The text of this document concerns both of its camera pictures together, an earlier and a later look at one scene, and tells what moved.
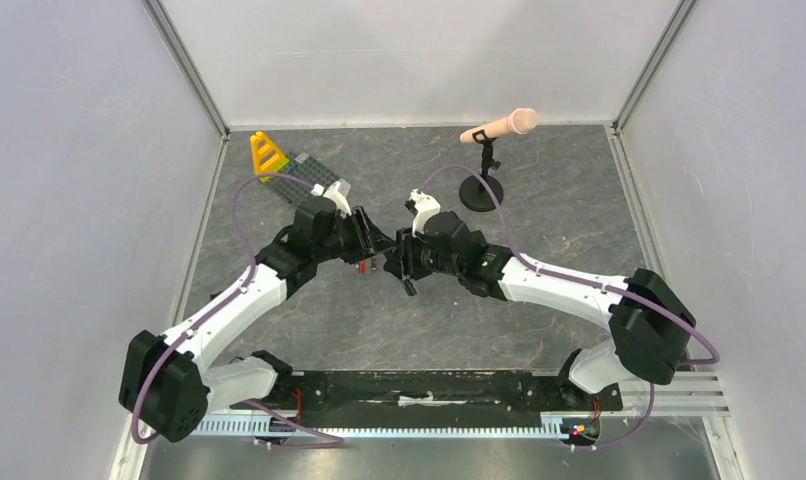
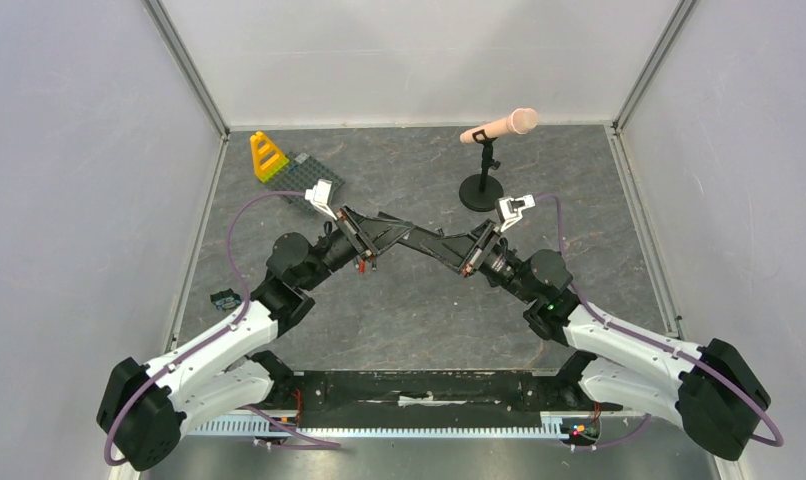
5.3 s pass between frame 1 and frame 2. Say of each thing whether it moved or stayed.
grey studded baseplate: stayed
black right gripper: moved
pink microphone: stayed
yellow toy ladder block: stayed
